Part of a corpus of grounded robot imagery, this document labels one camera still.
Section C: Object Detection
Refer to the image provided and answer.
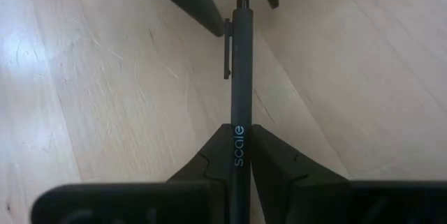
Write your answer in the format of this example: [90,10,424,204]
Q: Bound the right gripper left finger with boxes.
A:
[166,123,233,224]

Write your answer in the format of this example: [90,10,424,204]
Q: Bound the black scale-print pen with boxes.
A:
[223,0,254,224]

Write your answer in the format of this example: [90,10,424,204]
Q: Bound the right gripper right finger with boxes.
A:
[250,124,350,224]

